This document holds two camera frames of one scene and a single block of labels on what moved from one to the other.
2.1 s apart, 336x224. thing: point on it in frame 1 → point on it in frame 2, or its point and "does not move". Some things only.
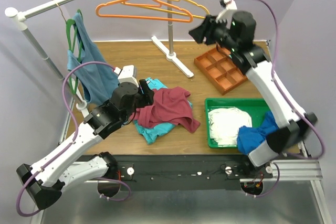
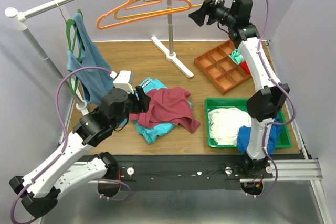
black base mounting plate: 187,172 does not move
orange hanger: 157,0 → 100,26
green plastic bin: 257,108 does not move
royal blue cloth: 249,138 does not move
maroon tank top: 170,106 does not move
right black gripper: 205,29 → 207,9
